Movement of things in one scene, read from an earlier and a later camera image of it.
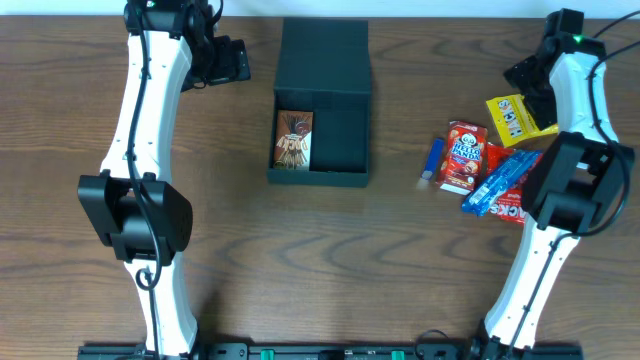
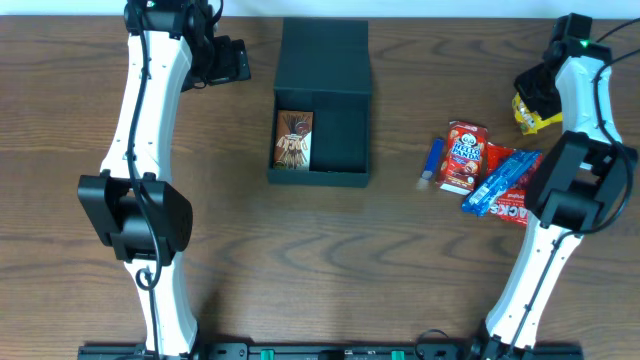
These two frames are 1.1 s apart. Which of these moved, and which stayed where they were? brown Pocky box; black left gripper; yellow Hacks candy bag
Moved: yellow Hacks candy bag
Stayed: brown Pocky box; black left gripper
